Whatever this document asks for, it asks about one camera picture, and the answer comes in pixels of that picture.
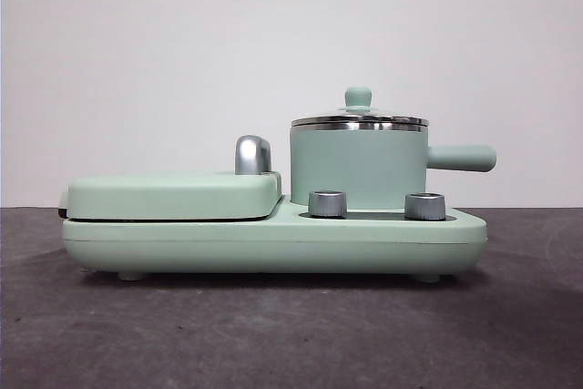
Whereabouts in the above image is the silver control knob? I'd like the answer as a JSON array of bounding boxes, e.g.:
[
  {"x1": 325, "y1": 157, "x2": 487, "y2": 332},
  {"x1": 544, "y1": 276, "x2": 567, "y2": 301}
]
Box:
[
  {"x1": 404, "y1": 191, "x2": 446, "y2": 220},
  {"x1": 307, "y1": 189, "x2": 348, "y2": 218}
]

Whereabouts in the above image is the mint green breakfast maker base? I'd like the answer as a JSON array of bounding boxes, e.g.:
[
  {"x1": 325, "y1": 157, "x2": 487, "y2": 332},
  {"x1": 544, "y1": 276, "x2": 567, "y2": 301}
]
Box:
[{"x1": 62, "y1": 195, "x2": 489, "y2": 282}]

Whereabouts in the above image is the glass lid with green knob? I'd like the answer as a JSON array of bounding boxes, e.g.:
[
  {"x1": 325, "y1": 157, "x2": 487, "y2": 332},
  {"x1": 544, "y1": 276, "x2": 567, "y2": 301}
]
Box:
[{"x1": 291, "y1": 86, "x2": 430, "y2": 129}]

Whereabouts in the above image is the chrome press handle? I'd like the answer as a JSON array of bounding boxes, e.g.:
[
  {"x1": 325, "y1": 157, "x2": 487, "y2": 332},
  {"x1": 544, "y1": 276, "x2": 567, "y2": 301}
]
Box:
[{"x1": 234, "y1": 134, "x2": 273, "y2": 176}]

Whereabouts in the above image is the mint green pot with handle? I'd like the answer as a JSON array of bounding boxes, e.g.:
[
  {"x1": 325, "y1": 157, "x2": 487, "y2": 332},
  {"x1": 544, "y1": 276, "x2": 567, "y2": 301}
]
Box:
[{"x1": 289, "y1": 120, "x2": 497, "y2": 208}]

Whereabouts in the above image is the mint green sandwich press cover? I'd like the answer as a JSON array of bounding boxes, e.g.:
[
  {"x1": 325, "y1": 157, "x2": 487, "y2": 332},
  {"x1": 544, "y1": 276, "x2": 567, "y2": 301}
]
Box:
[{"x1": 58, "y1": 169, "x2": 283, "y2": 222}]

